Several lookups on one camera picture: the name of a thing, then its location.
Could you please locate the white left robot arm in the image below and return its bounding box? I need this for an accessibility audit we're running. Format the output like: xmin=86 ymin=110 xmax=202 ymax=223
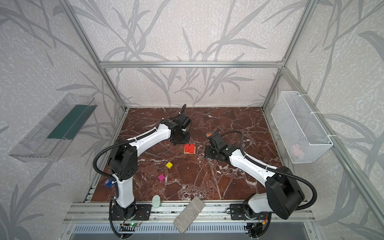
xmin=93 ymin=118 xmax=191 ymax=211

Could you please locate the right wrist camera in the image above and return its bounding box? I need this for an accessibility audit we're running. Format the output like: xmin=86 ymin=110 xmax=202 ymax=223
xmin=208 ymin=133 xmax=228 ymax=150

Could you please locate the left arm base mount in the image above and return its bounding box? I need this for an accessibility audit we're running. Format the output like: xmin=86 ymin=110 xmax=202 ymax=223
xmin=109 ymin=204 xmax=152 ymax=221

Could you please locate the yellow cube block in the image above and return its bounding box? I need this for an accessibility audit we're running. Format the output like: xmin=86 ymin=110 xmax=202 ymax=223
xmin=166 ymin=162 xmax=173 ymax=169

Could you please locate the aluminium horizontal frame bar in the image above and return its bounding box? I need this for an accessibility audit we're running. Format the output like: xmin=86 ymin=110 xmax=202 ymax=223
xmin=100 ymin=61 xmax=283 ymax=69

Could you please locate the pale green oval soap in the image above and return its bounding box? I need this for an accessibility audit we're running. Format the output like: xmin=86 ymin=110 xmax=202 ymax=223
xmin=152 ymin=195 xmax=161 ymax=208

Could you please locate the grey stone slab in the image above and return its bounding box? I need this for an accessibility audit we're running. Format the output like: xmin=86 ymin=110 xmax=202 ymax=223
xmin=174 ymin=197 xmax=205 ymax=234

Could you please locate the pink item in basket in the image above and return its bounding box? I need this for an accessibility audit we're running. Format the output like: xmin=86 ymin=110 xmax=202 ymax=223
xmin=292 ymin=144 xmax=305 ymax=159

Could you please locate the clear plastic wall bin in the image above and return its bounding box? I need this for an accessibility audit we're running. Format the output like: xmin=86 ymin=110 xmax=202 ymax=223
xmin=9 ymin=94 xmax=98 ymax=163

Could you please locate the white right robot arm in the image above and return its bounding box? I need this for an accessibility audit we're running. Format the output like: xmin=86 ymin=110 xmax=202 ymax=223
xmin=205 ymin=145 xmax=318 ymax=220

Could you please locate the magenta cube block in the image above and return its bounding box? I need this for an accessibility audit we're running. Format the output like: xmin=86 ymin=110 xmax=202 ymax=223
xmin=158 ymin=174 xmax=166 ymax=182

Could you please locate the aluminium frame post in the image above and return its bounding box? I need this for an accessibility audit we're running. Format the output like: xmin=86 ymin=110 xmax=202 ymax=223
xmin=262 ymin=0 xmax=319 ymax=111

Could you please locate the white wire basket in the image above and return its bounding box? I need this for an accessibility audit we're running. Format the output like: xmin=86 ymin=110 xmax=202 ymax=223
xmin=271 ymin=91 xmax=334 ymax=164

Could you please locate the natural wood block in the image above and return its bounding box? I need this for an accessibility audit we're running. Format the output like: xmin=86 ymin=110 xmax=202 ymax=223
xmin=184 ymin=149 xmax=196 ymax=155

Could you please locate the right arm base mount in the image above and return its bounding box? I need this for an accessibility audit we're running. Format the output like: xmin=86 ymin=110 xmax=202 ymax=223
xmin=225 ymin=204 xmax=267 ymax=221

